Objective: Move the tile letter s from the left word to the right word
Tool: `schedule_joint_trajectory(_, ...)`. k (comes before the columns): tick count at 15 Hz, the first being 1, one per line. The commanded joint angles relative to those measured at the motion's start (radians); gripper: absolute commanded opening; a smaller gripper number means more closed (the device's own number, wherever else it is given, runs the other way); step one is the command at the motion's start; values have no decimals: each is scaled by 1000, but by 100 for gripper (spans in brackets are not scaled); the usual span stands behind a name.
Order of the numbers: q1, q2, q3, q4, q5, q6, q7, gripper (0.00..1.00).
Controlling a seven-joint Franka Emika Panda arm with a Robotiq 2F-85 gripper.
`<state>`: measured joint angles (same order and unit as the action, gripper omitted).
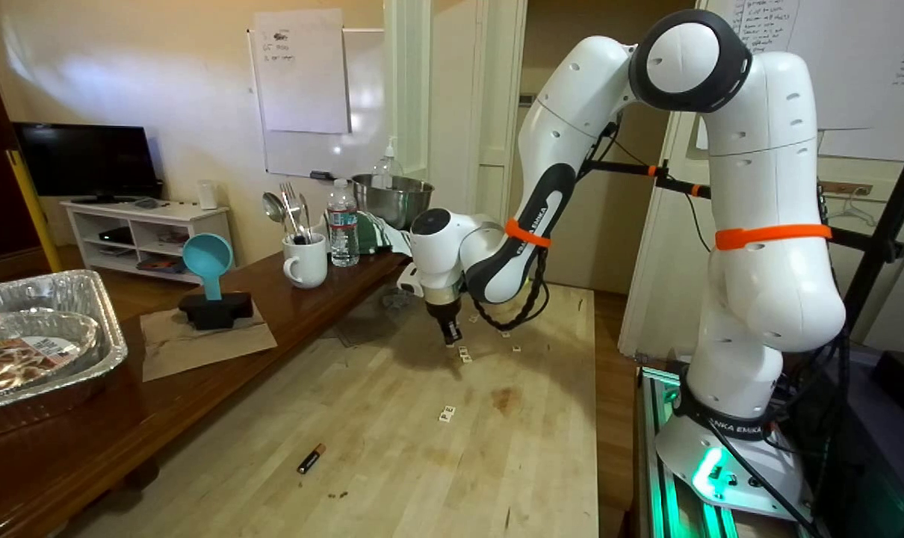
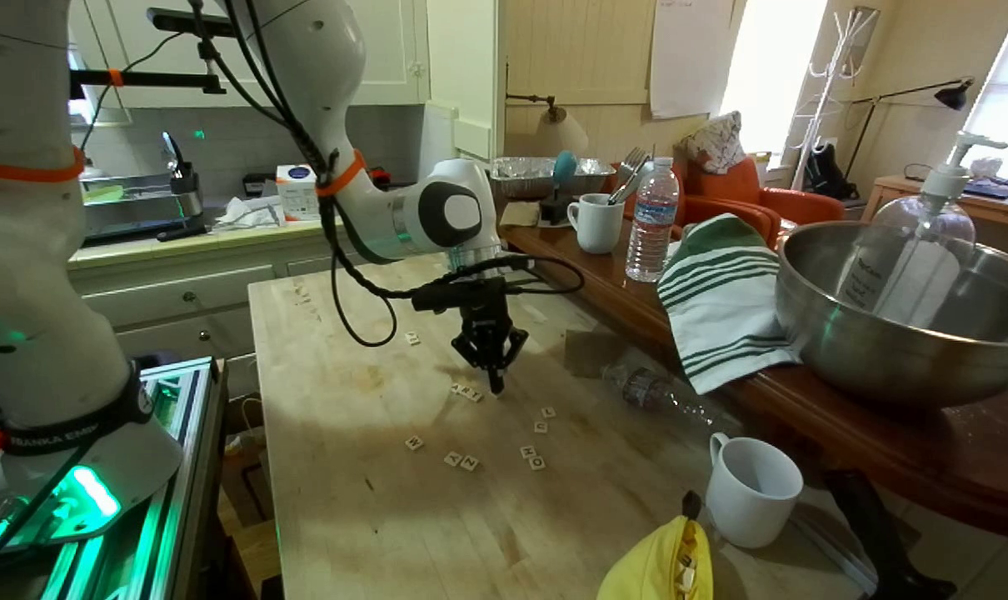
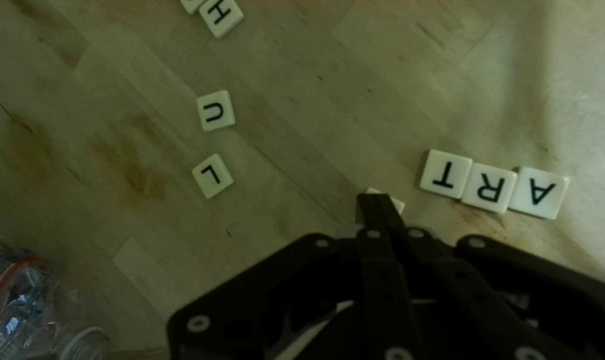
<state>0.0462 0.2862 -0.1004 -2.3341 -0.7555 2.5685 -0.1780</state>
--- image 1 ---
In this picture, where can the yellow pole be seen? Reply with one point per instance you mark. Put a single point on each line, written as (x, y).
(33, 209)

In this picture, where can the metal spoon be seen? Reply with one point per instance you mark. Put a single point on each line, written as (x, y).
(273, 206)

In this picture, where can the large written paper sheet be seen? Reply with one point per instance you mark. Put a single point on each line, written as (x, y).
(855, 67)

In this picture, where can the metal knife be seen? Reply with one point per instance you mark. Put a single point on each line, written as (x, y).
(305, 209)

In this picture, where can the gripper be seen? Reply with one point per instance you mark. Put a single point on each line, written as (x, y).
(444, 312)

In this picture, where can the metal fork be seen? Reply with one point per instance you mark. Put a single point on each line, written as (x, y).
(289, 196)

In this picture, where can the black and copper battery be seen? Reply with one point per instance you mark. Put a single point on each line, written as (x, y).
(311, 459)

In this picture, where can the black block holder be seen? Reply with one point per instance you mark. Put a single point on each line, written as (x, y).
(214, 309)

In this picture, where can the large foil tray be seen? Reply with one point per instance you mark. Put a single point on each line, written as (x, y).
(86, 299)

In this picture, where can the clear pump bottle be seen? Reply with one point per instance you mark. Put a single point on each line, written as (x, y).
(385, 168)

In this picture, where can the small foil tray with food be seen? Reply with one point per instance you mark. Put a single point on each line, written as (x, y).
(26, 359)

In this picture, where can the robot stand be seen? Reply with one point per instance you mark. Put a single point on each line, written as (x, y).
(665, 463)

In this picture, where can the whiteboard eraser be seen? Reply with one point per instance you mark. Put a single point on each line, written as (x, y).
(321, 175)

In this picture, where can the metal mixing bowl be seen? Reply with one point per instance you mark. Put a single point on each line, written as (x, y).
(392, 198)

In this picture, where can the whiteboard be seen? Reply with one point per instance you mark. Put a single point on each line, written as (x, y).
(362, 104)

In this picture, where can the white paper sheet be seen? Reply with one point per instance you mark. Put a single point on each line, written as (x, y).
(300, 71)

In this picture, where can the brown paper sheet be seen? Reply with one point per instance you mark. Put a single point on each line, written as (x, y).
(175, 351)

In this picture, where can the white mug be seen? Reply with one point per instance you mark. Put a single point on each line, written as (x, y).
(308, 261)

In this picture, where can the white shelf unit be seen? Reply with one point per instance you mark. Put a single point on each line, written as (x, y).
(153, 220)

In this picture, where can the clear water bottle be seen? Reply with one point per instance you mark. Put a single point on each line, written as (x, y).
(343, 232)

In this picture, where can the green cloth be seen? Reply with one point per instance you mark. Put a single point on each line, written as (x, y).
(373, 233)

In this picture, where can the wooden hook rail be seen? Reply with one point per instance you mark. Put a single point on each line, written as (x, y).
(844, 188)

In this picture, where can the black monitor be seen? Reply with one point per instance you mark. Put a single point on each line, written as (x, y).
(86, 158)

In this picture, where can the blue measuring scoop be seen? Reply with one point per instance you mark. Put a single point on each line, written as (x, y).
(207, 256)

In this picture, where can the white cup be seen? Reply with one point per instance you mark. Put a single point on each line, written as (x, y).
(207, 195)

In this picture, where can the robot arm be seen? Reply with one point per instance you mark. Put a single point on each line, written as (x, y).
(766, 246)

